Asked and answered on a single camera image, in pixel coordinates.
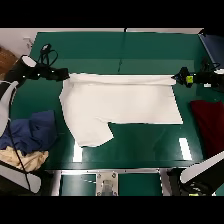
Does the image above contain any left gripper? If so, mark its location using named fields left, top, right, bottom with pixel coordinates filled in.
left=49, top=66, right=71, bottom=83

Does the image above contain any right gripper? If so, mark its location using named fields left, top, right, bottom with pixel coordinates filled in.
left=171, top=66, right=196, bottom=88

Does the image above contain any white T-shirt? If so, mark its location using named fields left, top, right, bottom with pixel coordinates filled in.
left=58, top=72, right=184, bottom=149

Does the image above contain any dark red garment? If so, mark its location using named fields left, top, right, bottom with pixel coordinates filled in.
left=190, top=99, right=224, bottom=160

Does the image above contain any blue garment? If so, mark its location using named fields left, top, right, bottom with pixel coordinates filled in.
left=0, top=109, right=60, bottom=156

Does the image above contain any beige garment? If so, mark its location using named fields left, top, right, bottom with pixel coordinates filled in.
left=0, top=145, right=50, bottom=173

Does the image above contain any black cable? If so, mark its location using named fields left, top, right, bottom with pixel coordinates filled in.
left=199, top=57, right=222, bottom=73
left=36, top=42, right=60, bottom=68

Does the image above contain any silver frame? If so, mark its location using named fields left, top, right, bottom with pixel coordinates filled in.
left=44, top=166, right=174, bottom=197

